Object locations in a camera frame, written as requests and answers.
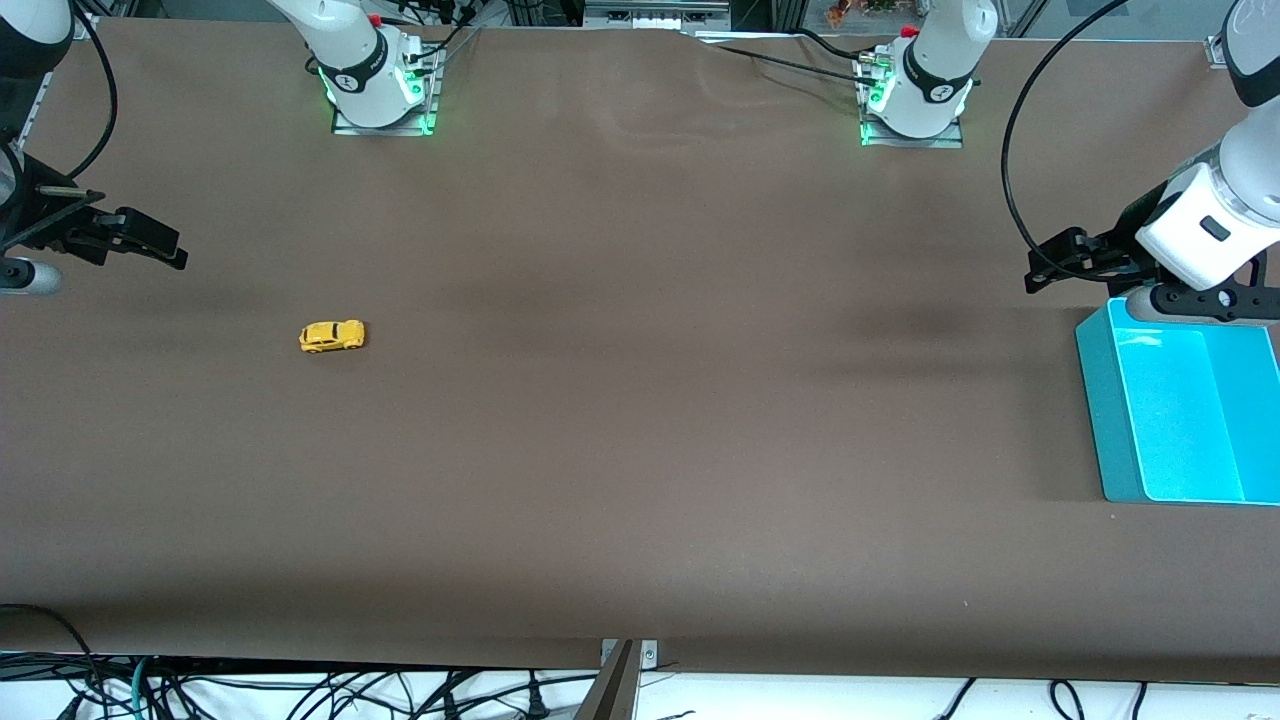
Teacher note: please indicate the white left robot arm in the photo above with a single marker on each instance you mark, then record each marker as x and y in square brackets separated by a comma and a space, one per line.
[1200, 230]

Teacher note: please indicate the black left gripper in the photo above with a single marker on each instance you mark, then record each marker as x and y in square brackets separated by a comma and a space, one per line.
[1122, 243]

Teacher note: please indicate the grey slanted support beam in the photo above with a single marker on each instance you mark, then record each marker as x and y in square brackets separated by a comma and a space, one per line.
[610, 695]

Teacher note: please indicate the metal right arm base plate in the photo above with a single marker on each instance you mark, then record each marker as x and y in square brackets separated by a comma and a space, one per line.
[385, 128]

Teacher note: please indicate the metal table corner bracket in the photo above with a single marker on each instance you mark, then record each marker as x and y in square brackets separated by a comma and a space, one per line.
[1217, 52]
[86, 26]

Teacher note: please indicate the orange green small object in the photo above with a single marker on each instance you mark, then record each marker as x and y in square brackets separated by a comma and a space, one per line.
[860, 10]

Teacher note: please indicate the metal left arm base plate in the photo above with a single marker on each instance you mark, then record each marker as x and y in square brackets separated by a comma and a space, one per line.
[910, 141]

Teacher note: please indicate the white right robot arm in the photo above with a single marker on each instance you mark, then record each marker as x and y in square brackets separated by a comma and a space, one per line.
[360, 60]

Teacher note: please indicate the grey power strip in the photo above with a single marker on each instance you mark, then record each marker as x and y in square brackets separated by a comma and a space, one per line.
[655, 15]

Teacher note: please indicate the small metal edge bracket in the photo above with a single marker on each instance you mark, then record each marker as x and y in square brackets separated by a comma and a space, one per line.
[648, 654]

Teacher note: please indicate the teal plastic bin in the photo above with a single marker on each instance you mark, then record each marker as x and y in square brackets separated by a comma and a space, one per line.
[1180, 420]

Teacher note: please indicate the yellow toy beetle car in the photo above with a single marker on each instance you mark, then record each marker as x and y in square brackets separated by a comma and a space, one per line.
[332, 336]

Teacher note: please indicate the aluminium table side rail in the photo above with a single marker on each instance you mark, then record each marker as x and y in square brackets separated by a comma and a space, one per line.
[35, 110]

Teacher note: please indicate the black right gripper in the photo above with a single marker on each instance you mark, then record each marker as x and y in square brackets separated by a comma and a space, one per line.
[40, 215]

